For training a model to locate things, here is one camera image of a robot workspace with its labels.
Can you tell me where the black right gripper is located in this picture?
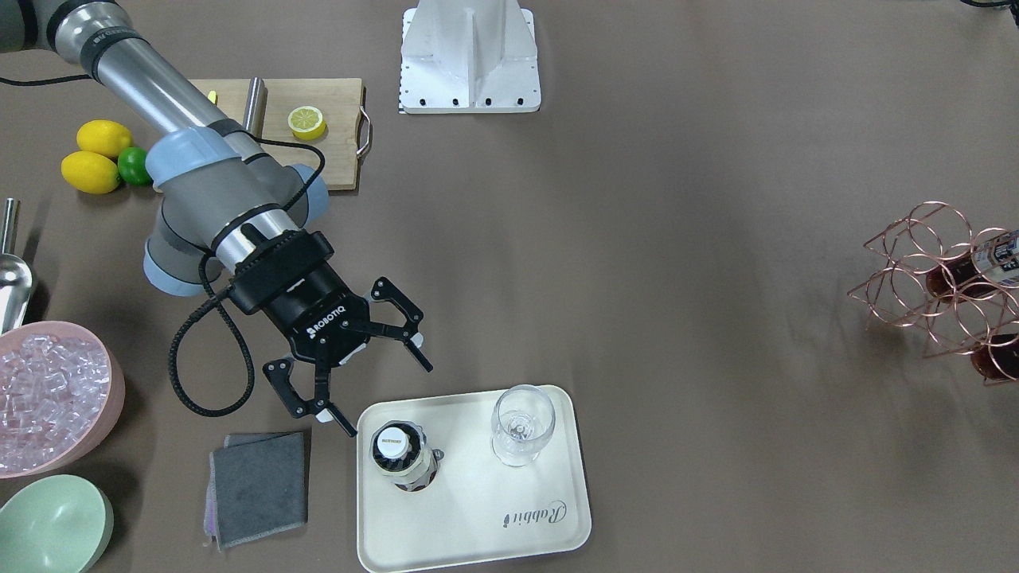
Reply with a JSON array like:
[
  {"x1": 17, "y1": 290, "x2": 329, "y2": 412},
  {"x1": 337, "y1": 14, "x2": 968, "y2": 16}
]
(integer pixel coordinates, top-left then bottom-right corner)
[{"x1": 228, "y1": 231, "x2": 434, "y2": 439}]

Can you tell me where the tea bottle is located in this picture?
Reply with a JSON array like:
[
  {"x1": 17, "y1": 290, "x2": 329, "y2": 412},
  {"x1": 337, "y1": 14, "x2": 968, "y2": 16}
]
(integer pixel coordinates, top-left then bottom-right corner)
[
  {"x1": 970, "y1": 333, "x2": 1018, "y2": 382},
  {"x1": 369, "y1": 420, "x2": 444, "y2": 492},
  {"x1": 927, "y1": 231, "x2": 1018, "y2": 298}
]

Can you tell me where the copper wire bottle basket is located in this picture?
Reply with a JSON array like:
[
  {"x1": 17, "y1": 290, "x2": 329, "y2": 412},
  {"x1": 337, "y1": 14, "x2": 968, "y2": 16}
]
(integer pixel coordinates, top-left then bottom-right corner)
[{"x1": 849, "y1": 201, "x2": 1018, "y2": 385}]

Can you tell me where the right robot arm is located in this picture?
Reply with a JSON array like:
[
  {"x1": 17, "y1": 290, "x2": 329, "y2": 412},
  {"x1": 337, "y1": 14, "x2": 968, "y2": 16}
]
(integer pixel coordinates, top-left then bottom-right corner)
[{"x1": 2, "y1": 1, "x2": 432, "y2": 436}]

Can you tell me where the tea bottle front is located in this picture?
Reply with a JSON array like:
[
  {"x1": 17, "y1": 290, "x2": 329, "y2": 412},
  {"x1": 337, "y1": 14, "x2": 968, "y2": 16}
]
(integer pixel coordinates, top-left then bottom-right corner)
[{"x1": 970, "y1": 333, "x2": 1018, "y2": 382}]

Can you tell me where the grey folded cloth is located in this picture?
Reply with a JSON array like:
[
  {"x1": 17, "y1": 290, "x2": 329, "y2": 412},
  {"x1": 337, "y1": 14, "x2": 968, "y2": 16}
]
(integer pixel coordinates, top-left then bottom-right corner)
[{"x1": 204, "y1": 431, "x2": 308, "y2": 552}]

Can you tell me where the bamboo cutting board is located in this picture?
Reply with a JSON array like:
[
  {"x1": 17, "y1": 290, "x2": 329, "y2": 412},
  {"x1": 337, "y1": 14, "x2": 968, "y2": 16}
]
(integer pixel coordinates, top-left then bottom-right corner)
[{"x1": 190, "y1": 77, "x2": 365, "y2": 193}]

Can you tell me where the half lemon slice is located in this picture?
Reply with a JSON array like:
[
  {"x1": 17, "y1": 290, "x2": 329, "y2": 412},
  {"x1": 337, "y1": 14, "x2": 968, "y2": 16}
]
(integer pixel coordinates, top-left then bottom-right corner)
[{"x1": 287, "y1": 105, "x2": 328, "y2": 141}]

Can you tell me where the clear wine glass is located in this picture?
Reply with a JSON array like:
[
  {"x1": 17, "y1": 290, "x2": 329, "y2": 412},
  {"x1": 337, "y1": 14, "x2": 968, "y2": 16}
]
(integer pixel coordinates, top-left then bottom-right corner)
[{"x1": 491, "y1": 384, "x2": 557, "y2": 467}]

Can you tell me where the cream rabbit tray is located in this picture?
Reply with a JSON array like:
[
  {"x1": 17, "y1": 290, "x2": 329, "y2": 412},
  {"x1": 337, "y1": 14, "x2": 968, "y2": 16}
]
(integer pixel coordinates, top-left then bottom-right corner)
[{"x1": 357, "y1": 385, "x2": 592, "y2": 572}]

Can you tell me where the green lime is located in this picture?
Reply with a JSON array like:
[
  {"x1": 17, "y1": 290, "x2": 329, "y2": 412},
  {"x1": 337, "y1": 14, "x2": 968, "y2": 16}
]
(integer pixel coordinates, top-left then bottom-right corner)
[{"x1": 116, "y1": 146, "x2": 153, "y2": 186}]

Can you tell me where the pink bowl of ice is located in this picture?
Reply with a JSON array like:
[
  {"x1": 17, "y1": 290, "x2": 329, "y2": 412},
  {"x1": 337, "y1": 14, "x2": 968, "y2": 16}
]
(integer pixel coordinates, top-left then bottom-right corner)
[{"x1": 1, "y1": 322, "x2": 125, "y2": 479}]

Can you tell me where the yellow lemon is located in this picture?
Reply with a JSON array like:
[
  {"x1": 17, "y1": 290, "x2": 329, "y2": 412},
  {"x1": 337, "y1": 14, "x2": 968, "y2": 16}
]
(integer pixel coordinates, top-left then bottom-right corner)
[
  {"x1": 61, "y1": 151, "x2": 121, "y2": 195},
  {"x1": 76, "y1": 119, "x2": 135, "y2": 160}
]

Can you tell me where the steel ice scoop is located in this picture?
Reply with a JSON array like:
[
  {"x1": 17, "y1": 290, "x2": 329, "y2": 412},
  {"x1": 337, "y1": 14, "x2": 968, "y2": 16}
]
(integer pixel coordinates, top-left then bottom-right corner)
[{"x1": 1, "y1": 198, "x2": 36, "y2": 333}]

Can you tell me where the green empty bowl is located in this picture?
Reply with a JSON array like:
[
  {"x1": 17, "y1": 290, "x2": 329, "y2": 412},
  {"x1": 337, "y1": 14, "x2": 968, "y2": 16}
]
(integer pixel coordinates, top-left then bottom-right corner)
[{"x1": 1, "y1": 474, "x2": 114, "y2": 572}]

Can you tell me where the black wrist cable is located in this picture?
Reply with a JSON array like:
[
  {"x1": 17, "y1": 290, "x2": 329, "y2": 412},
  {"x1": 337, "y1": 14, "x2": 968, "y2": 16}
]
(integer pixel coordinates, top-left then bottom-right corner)
[{"x1": 167, "y1": 137, "x2": 327, "y2": 418}]

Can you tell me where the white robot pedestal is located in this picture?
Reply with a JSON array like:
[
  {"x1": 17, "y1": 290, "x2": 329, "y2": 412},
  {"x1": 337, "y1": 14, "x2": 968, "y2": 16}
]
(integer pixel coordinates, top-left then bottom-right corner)
[{"x1": 398, "y1": 1, "x2": 542, "y2": 114}]

